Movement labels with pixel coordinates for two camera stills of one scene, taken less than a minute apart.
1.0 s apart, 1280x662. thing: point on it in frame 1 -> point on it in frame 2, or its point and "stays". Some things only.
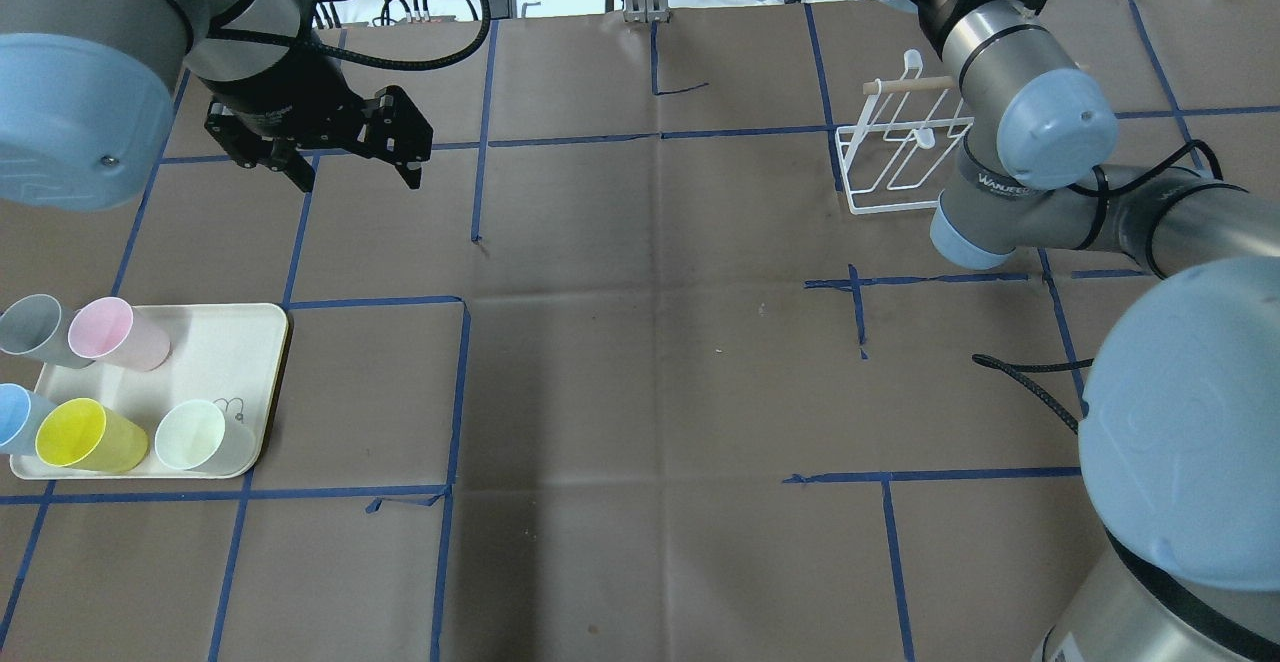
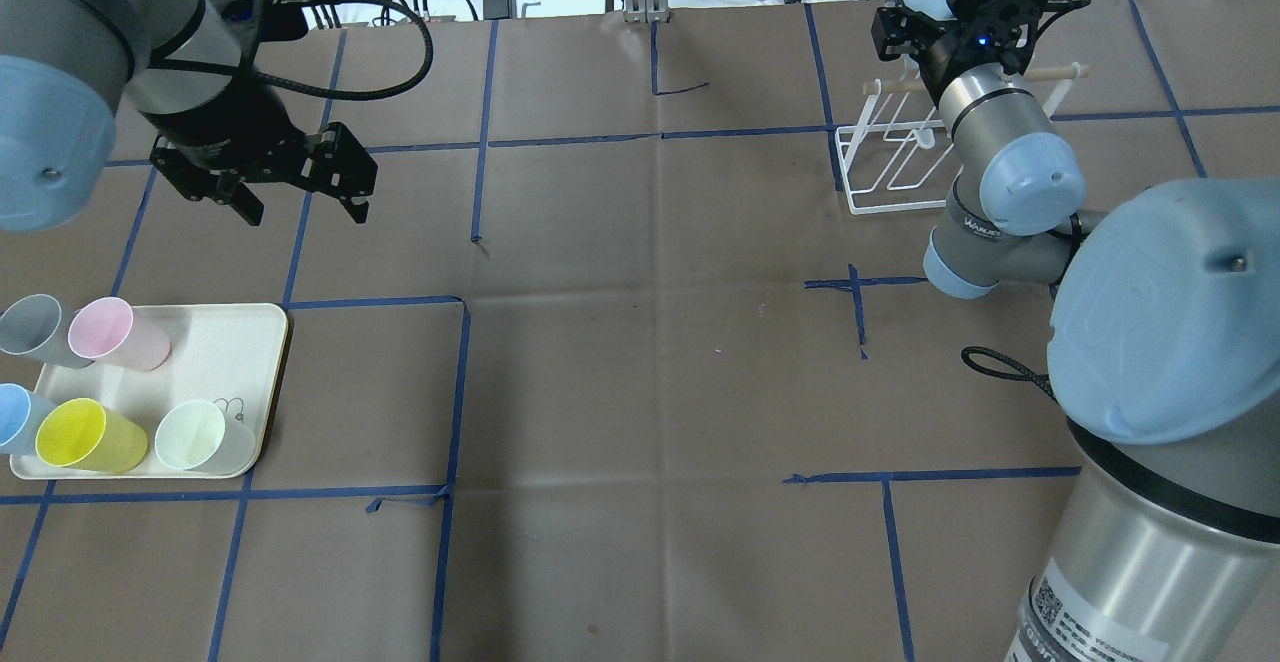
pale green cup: x=196 y=435 stays
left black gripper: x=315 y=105 -> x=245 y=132
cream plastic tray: x=226 y=354 stays
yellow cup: x=82 y=433 stays
